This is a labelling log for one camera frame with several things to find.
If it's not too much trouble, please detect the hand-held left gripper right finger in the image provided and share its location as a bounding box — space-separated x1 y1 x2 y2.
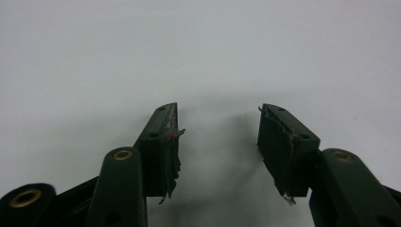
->
256 103 322 206

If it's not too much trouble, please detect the white table sheet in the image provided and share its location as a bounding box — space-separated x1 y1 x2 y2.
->
0 0 401 227

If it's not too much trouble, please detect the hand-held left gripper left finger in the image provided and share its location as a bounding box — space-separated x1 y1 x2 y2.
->
133 102 187 204

